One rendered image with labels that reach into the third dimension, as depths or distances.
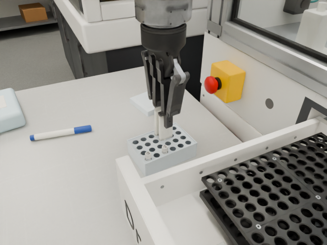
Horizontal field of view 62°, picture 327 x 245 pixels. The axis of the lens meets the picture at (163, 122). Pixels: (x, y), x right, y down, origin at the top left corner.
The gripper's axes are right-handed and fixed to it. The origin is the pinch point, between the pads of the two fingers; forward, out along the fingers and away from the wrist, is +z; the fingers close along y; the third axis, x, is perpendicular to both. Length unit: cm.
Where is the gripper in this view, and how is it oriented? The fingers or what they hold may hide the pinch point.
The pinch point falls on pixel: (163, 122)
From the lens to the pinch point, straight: 55.7
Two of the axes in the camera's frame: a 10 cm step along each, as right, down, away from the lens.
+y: 5.1, 5.1, -6.9
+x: 8.6, -3.0, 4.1
